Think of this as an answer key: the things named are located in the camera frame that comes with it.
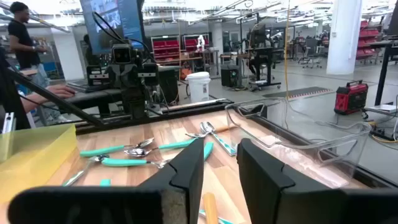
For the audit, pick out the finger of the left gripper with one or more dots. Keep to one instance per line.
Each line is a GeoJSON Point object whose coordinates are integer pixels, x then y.
{"type": "Point", "coordinates": [133, 77]}
{"type": "Point", "coordinates": [115, 77]}

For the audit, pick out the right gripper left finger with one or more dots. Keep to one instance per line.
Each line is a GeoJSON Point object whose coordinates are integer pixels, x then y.
{"type": "Point", "coordinates": [174, 174]}

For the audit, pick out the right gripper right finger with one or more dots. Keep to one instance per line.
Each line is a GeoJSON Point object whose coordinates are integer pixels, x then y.
{"type": "Point", "coordinates": [264, 186]}

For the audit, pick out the white small robot arm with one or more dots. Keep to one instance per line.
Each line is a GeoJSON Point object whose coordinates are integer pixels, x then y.
{"type": "Point", "coordinates": [200, 43]}

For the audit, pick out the black keyboard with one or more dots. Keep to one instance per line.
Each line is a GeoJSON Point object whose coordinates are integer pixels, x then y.
{"type": "Point", "coordinates": [90, 87]}

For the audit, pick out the dark grey desk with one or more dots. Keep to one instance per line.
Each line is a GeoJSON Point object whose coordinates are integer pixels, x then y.
{"type": "Point", "coordinates": [93, 97]}

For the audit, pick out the clear plastic bin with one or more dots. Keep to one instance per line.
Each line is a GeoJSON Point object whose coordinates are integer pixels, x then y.
{"type": "Point", "coordinates": [295, 155]}

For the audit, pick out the red bin shelf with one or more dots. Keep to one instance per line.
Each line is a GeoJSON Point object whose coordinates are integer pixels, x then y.
{"type": "Point", "coordinates": [368, 37]}
{"type": "Point", "coordinates": [189, 43]}
{"type": "Point", "coordinates": [164, 46]}

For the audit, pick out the person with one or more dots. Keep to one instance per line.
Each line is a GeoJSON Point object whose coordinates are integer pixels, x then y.
{"type": "Point", "coordinates": [23, 40]}
{"type": "Point", "coordinates": [59, 91]}

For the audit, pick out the large black monitor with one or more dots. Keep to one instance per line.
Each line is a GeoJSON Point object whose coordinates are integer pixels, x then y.
{"type": "Point", "coordinates": [124, 18]}

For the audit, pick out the white plastic bucket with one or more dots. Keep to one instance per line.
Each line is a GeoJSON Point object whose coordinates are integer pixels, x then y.
{"type": "Point", "coordinates": [199, 87]}

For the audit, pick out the black computer tower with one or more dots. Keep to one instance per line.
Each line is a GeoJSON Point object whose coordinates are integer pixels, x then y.
{"type": "Point", "coordinates": [230, 76]}

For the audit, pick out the striped edge floor mat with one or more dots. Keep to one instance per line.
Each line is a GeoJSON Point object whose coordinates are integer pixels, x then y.
{"type": "Point", "coordinates": [295, 92]}

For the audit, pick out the yellow plastic bin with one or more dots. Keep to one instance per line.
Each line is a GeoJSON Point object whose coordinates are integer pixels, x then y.
{"type": "Point", "coordinates": [31, 155]}

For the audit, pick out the silver aluminium profile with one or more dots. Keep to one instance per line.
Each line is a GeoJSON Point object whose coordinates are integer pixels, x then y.
{"type": "Point", "coordinates": [8, 123]}

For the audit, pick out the red portable power unit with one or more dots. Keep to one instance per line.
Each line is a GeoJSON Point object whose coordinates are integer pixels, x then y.
{"type": "Point", "coordinates": [351, 98]}

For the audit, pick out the black workstation stand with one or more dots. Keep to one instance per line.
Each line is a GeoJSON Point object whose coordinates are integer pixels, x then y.
{"type": "Point", "coordinates": [261, 56]}

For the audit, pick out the black office chair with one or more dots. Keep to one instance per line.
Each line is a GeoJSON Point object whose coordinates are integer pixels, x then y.
{"type": "Point", "coordinates": [309, 57]}

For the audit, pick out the black side table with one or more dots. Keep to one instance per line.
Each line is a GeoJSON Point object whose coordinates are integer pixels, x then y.
{"type": "Point", "coordinates": [381, 77]}

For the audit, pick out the white square pillar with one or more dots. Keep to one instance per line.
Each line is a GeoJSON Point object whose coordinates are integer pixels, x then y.
{"type": "Point", "coordinates": [343, 37]}

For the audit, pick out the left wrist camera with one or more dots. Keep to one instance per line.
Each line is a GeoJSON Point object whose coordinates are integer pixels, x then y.
{"type": "Point", "coordinates": [122, 54]}

